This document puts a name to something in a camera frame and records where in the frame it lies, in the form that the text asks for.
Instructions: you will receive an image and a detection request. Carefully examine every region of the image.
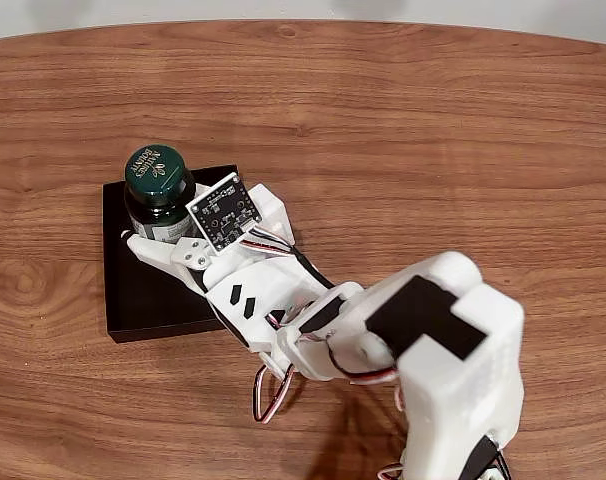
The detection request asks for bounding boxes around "black camera cable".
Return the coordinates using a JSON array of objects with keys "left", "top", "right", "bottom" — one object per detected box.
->
[{"left": 240, "top": 224, "right": 337, "bottom": 291}]

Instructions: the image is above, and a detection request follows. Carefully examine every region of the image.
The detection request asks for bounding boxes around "striped gripper servo wire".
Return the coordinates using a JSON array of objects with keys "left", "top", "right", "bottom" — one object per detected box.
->
[{"left": 241, "top": 230, "right": 297, "bottom": 257}]

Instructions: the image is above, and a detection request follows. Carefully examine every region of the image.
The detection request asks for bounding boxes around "black camera circuit board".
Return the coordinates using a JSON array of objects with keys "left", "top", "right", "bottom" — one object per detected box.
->
[{"left": 185, "top": 172, "right": 259, "bottom": 257}]

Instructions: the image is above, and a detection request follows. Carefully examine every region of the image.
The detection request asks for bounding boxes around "black shallow cardboard box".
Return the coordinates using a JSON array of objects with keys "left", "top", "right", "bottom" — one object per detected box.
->
[{"left": 101, "top": 163, "right": 262, "bottom": 345}]

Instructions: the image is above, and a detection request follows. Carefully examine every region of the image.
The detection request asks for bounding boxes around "looped red white servo wire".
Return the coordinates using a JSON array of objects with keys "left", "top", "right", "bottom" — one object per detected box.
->
[{"left": 252, "top": 362, "right": 297, "bottom": 425}]

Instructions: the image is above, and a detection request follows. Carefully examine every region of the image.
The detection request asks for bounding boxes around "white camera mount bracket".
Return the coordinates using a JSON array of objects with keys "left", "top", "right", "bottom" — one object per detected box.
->
[{"left": 185, "top": 171, "right": 264, "bottom": 262}]

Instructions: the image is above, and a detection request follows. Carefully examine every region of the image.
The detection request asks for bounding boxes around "green pill bottle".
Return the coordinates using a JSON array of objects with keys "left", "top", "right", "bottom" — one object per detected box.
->
[{"left": 122, "top": 143, "right": 199, "bottom": 246}]

